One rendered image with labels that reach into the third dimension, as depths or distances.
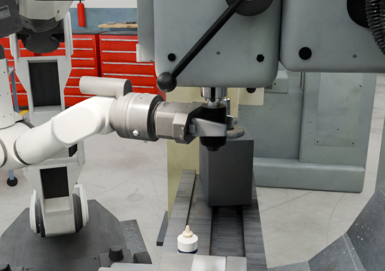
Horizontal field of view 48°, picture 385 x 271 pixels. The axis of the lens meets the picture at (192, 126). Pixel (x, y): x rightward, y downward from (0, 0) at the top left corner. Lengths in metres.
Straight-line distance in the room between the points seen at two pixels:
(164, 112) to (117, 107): 0.09
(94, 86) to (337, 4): 0.45
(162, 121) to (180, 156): 1.89
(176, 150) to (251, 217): 1.54
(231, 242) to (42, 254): 0.85
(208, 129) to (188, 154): 1.90
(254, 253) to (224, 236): 0.09
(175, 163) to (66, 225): 1.17
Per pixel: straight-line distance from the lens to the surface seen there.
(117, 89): 0.82
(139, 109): 0.78
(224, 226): 1.10
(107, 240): 1.72
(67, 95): 5.84
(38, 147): 0.94
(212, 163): 1.14
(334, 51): 0.65
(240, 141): 1.14
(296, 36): 0.64
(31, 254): 1.71
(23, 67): 1.37
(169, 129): 0.76
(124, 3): 10.01
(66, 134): 0.86
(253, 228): 1.10
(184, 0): 0.65
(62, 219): 1.62
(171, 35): 0.65
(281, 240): 2.84
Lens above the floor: 1.45
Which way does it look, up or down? 17 degrees down
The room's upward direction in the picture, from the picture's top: straight up
